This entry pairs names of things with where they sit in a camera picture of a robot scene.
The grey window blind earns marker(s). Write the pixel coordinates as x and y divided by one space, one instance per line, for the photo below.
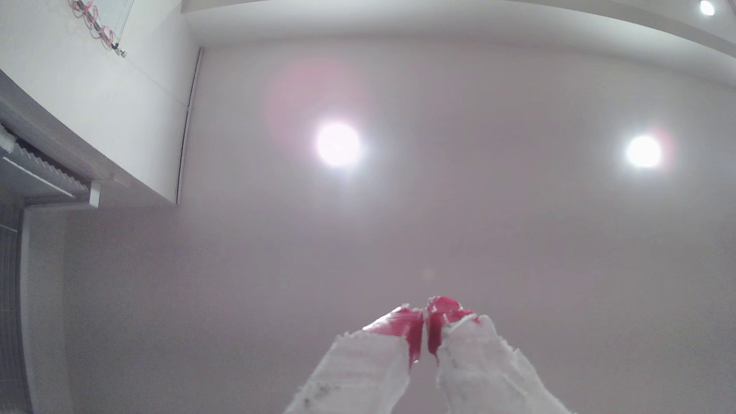
10 310

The white vertical trim strip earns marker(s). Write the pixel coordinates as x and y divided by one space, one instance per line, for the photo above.
187 126

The red-tipped white-wrapped gripper finger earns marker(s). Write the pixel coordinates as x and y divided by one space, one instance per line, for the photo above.
483 374
356 374

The white air conditioner unit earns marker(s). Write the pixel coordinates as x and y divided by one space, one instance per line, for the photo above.
40 169

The small round ceiling light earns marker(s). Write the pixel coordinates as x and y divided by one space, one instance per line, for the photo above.
706 7

